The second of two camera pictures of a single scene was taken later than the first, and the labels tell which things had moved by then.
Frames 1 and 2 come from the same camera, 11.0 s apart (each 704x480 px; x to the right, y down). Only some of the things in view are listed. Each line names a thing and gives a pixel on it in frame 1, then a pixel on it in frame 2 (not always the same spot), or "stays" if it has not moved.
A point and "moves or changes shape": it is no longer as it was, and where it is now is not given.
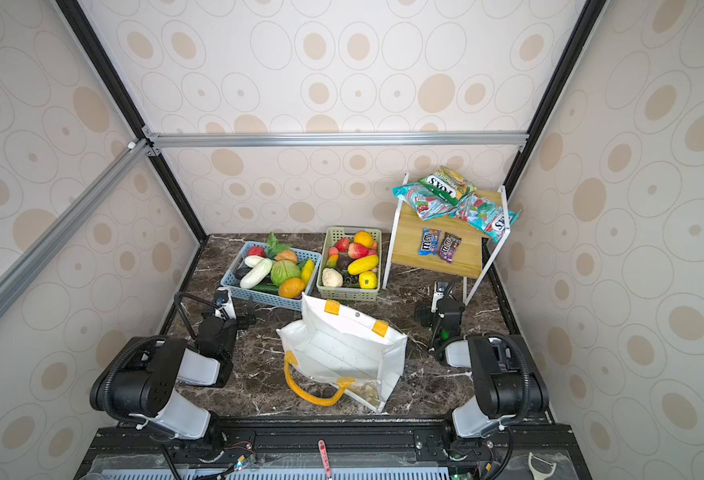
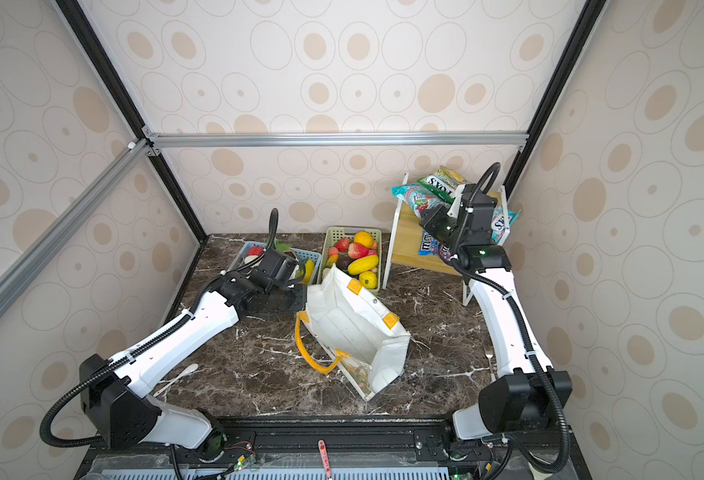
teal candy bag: x=425 y=203 stays
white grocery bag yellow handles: x=336 y=341 moves or changes shape
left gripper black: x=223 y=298 → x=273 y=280
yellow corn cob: x=307 y=271 stays
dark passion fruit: x=343 y=260 stays
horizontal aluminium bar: x=339 y=139 stays
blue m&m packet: x=430 y=239 stays
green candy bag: x=449 y=184 stays
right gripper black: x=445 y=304 → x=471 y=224
